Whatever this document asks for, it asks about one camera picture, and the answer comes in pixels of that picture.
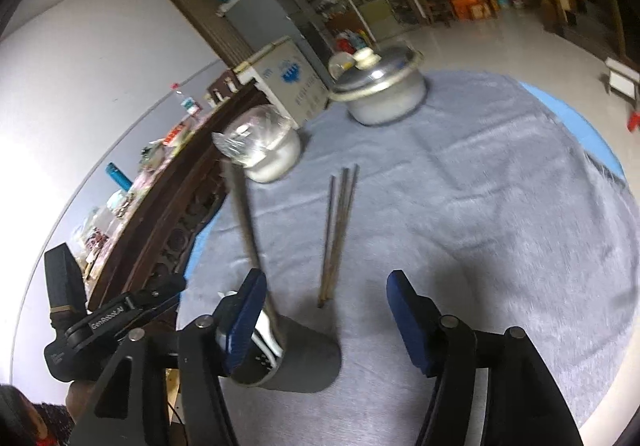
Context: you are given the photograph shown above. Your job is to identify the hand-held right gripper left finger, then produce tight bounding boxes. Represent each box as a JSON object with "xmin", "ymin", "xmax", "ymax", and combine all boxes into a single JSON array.
[{"xmin": 67, "ymin": 269, "xmax": 268, "ymax": 446}]

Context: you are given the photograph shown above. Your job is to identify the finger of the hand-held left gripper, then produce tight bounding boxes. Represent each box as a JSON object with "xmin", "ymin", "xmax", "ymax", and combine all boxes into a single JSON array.
[{"xmin": 122, "ymin": 273, "xmax": 187, "ymax": 328}]

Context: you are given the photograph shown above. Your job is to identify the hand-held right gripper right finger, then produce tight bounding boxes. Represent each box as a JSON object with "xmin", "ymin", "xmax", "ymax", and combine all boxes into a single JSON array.
[{"xmin": 386, "ymin": 269, "xmax": 586, "ymax": 446}]

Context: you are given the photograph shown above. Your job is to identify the black perforated utensil holder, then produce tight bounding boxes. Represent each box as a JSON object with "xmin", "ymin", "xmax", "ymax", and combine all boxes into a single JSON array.
[{"xmin": 227, "ymin": 313, "xmax": 343, "ymax": 394}]

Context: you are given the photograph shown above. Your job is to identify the long brown chopstick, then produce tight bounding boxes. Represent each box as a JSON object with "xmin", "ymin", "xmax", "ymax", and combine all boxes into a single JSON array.
[{"xmin": 222, "ymin": 161, "xmax": 283, "ymax": 352}]

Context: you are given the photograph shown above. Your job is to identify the row of brown chopsticks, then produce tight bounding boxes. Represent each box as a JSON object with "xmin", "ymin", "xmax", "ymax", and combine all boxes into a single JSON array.
[{"xmin": 317, "ymin": 163, "xmax": 361, "ymax": 309}]

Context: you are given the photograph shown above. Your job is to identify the carved dark wooden bench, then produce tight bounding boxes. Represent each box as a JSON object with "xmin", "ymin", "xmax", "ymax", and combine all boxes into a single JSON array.
[{"xmin": 85, "ymin": 86, "xmax": 271, "ymax": 327}]

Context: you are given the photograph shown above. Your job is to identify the blue thermos bottle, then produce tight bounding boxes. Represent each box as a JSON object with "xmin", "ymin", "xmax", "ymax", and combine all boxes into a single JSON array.
[{"xmin": 105, "ymin": 163, "xmax": 134, "ymax": 190}]

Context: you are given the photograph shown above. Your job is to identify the clear plastic bag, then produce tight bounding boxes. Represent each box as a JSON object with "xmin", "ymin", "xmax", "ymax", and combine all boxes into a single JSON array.
[{"xmin": 211, "ymin": 104, "xmax": 296, "ymax": 169}]

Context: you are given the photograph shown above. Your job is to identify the clear water bottle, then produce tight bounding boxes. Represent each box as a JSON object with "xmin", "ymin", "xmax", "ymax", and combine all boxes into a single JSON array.
[{"xmin": 176, "ymin": 85, "xmax": 201, "ymax": 120}]

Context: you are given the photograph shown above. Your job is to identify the aluminium pot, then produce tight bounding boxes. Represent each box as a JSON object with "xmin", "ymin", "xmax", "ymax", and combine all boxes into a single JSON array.
[{"xmin": 345, "ymin": 71, "xmax": 427, "ymax": 127}]

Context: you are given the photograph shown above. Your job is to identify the white cardboard box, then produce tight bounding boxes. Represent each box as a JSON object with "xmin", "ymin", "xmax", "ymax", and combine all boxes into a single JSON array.
[{"xmin": 235, "ymin": 36, "xmax": 331, "ymax": 129}]

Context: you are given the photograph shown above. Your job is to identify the aluminium pot lid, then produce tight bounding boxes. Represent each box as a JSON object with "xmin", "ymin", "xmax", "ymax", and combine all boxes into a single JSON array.
[{"xmin": 328, "ymin": 46, "xmax": 425, "ymax": 102}]

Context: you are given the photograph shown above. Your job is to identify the blue table cover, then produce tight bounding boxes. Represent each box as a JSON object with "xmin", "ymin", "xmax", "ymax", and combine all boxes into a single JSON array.
[{"xmin": 185, "ymin": 80, "xmax": 627, "ymax": 287}]

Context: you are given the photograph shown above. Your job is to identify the brown wooden door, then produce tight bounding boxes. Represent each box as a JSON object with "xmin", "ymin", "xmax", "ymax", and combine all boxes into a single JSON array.
[{"xmin": 152, "ymin": 0, "xmax": 257, "ymax": 73}]

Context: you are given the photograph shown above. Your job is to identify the grey refrigerator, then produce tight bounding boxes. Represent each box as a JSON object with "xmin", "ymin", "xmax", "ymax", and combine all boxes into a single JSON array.
[{"xmin": 217, "ymin": 0, "xmax": 326, "ymax": 72}]

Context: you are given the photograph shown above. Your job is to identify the orange crate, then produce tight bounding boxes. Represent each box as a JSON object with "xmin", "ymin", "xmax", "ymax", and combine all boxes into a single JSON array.
[{"xmin": 450, "ymin": 0, "xmax": 489, "ymax": 22}]

